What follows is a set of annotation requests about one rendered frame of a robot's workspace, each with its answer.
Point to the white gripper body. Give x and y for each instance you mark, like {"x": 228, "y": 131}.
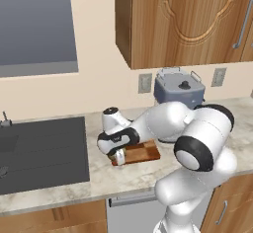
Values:
{"x": 120, "y": 156}

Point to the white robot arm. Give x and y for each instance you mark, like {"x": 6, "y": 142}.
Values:
{"x": 171, "y": 121}

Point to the olive green sponge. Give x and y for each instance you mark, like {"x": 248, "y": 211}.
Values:
{"x": 112, "y": 157}

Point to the brown wooden cutting board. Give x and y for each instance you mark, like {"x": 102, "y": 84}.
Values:
{"x": 145, "y": 151}

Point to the grey dishwasher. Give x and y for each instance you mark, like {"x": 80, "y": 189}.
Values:
{"x": 135, "y": 217}

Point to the dark grey sink basin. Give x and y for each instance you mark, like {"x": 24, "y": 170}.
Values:
{"x": 46, "y": 154}

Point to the grey lidded cooker pot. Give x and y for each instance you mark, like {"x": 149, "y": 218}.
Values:
{"x": 178, "y": 89}

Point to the wooden base cupboard drawer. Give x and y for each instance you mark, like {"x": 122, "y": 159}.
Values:
{"x": 49, "y": 218}

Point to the grey sink tap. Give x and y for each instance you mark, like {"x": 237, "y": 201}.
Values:
{"x": 5, "y": 121}

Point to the wooden base cupboard door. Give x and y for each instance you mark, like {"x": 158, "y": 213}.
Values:
{"x": 235, "y": 207}

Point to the grey window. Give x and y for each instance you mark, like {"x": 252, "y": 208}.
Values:
{"x": 36, "y": 23}

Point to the grey wall socket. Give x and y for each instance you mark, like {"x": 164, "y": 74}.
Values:
{"x": 218, "y": 77}
{"x": 145, "y": 83}

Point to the narrow wooden wall cupboard door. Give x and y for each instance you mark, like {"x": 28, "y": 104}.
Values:
{"x": 248, "y": 46}

